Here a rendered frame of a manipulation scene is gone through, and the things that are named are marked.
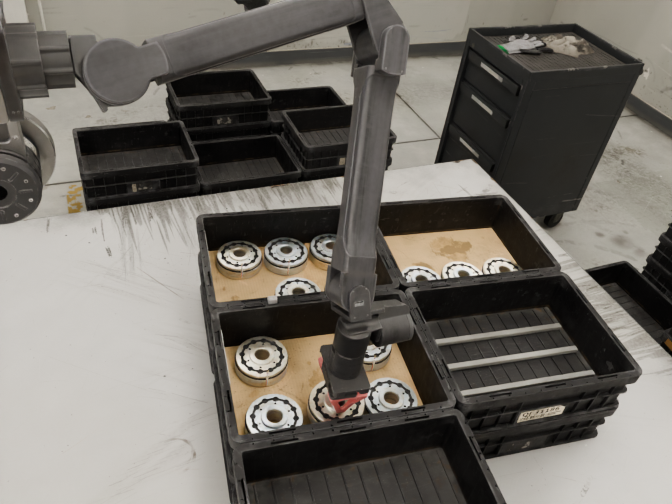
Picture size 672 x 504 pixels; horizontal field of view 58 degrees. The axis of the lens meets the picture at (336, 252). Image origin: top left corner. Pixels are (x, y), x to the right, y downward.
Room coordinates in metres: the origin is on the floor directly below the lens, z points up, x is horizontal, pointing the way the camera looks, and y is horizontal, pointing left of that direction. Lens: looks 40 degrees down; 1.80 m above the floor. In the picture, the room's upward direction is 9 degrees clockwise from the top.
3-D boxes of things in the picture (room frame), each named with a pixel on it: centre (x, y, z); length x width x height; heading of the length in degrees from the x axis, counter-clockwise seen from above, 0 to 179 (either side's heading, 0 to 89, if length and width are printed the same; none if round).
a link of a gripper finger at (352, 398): (0.66, -0.05, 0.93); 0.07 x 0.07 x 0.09; 20
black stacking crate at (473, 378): (0.87, -0.39, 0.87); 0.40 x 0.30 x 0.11; 111
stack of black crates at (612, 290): (1.65, -1.09, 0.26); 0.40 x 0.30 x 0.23; 28
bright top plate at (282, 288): (0.95, 0.07, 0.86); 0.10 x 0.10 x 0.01
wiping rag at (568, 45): (2.73, -0.87, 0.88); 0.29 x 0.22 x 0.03; 118
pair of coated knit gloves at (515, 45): (2.64, -0.65, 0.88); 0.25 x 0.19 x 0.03; 118
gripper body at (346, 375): (0.67, -0.05, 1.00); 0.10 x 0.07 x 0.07; 20
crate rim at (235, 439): (0.73, -0.02, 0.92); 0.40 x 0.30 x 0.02; 111
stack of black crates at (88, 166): (1.84, 0.77, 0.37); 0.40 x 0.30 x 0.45; 118
